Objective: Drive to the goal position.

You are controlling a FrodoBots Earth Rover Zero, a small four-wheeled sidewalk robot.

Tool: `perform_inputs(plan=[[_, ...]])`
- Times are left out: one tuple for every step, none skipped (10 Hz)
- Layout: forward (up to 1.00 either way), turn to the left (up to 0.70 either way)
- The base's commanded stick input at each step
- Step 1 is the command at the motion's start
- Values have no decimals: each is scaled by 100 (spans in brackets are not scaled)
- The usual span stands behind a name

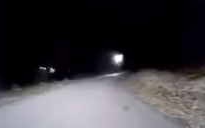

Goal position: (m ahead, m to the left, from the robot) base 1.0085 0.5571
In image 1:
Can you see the vehicle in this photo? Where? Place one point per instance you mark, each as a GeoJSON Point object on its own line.
{"type": "Point", "coordinates": [47, 70]}

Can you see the street lamp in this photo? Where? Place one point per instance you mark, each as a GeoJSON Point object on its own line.
{"type": "Point", "coordinates": [118, 58]}

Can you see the grey asphalt path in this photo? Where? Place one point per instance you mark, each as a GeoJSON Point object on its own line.
{"type": "Point", "coordinates": [90, 106]}

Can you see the dry grass verge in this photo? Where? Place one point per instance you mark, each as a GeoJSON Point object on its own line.
{"type": "Point", "coordinates": [180, 93]}
{"type": "Point", "coordinates": [30, 89]}

